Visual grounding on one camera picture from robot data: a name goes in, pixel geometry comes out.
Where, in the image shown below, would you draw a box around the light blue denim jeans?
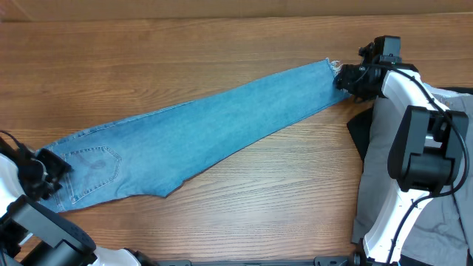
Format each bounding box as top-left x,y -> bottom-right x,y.
44,59 -> 347,212

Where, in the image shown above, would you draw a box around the grey trousers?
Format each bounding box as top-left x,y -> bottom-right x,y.
352,98 -> 472,266

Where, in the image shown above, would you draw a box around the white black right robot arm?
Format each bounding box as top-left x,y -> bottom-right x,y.
334,64 -> 470,265

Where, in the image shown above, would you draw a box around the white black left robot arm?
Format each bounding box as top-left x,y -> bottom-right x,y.
1,146 -> 157,266

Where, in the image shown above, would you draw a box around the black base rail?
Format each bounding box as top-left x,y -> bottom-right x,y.
155,256 -> 350,266

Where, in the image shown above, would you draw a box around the black garment under grey trousers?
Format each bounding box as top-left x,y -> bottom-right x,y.
347,85 -> 472,162

